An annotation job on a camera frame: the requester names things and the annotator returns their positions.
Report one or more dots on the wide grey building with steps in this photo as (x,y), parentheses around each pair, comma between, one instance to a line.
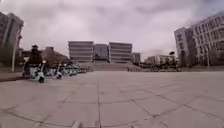
(100,52)

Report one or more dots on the small distant building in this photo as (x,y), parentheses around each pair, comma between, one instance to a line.
(135,57)

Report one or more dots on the grey paved plaza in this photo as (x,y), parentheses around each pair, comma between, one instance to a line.
(133,96)

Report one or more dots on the row of parked vehicles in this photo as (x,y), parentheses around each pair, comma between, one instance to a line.
(156,69)

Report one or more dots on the row of parked scooters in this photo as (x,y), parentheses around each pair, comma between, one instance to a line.
(58,71)

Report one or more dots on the low reddish building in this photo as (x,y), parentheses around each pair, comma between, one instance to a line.
(53,56)

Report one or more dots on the person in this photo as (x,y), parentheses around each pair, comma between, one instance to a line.
(34,58)

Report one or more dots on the large white windowed building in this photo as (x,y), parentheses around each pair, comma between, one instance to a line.
(206,40)

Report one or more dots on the pale pole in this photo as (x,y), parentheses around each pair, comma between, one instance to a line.
(14,55)

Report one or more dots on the tall grey building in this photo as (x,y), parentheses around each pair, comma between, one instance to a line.
(8,36)

